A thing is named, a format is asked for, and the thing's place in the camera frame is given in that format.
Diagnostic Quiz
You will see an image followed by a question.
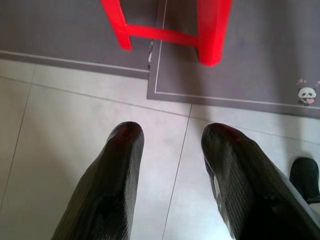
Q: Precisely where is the red plastic stool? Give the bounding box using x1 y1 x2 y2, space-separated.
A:
99 0 232 66

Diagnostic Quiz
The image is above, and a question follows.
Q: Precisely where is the black robot foot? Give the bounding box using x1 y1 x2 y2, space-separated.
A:
289 157 320 205

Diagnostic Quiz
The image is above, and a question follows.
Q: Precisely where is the grey panda print floor mat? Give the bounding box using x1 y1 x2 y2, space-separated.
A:
146 0 320 116

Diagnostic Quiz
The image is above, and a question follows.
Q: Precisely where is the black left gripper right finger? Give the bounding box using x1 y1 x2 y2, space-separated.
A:
201 122 320 240

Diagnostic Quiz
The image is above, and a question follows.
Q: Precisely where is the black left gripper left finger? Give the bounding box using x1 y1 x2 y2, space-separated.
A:
51 121 145 240

